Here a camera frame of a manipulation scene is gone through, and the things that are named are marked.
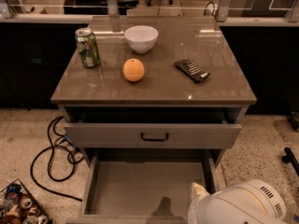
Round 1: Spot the orange fruit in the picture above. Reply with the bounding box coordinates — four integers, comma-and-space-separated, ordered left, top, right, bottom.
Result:
122, 59, 145, 82

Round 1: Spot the grey drawer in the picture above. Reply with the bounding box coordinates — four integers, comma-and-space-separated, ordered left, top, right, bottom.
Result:
65, 106, 241, 149
65, 149, 219, 224

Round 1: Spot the grey cabinet with glossy top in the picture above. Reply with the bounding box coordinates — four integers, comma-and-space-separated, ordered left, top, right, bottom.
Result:
50, 15, 258, 224

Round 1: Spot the green soda can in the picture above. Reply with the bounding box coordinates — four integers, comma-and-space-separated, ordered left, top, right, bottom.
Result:
75, 27, 100, 68

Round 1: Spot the white ceramic bowl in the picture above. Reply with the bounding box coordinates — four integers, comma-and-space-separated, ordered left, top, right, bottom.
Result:
124, 25, 159, 54

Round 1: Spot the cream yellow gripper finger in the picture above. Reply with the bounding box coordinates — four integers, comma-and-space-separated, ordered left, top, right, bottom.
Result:
191, 182, 208, 200

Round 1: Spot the dark snack bar packet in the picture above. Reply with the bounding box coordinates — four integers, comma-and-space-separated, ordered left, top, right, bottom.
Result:
174, 60, 209, 83

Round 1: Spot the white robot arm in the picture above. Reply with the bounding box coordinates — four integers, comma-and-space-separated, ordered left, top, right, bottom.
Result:
188, 179, 287, 224

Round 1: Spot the grey top drawer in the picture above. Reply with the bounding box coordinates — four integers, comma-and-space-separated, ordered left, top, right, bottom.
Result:
65, 106, 241, 149

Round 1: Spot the black floor cable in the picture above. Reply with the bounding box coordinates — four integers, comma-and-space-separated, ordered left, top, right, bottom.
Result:
29, 115, 85, 203

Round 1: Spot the wire basket of cans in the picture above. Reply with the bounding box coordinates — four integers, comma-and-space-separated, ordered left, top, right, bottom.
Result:
0, 179, 53, 224

